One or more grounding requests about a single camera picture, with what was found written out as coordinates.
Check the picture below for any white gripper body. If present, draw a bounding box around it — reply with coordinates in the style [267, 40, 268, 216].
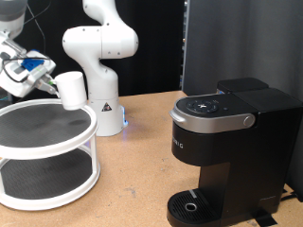
[0, 50, 58, 98]

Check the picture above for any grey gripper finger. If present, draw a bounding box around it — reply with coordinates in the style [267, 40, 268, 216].
[39, 79, 61, 96]
[42, 73, 58, 85]

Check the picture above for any white mug with green tape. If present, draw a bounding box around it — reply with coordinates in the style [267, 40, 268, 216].
[46, 71, 88, 112]

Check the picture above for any black Keurig coffee machine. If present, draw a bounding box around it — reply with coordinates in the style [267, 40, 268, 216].
[166, 77, 303, 227]

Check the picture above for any white two-tier turntable shelf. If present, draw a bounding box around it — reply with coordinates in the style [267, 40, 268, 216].
[0, 97, 101, 212]

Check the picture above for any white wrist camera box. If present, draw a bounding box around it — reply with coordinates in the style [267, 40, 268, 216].
[6, 48, 57, 84]

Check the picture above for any thin black hanging cable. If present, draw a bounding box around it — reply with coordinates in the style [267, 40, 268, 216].
[24, 0, 53, 56]

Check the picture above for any grey metal frame post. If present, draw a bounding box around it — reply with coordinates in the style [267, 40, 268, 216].
[180, 0, 188, 91]

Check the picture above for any black power cord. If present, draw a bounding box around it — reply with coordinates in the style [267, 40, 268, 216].
[278, 191, 300, 203]

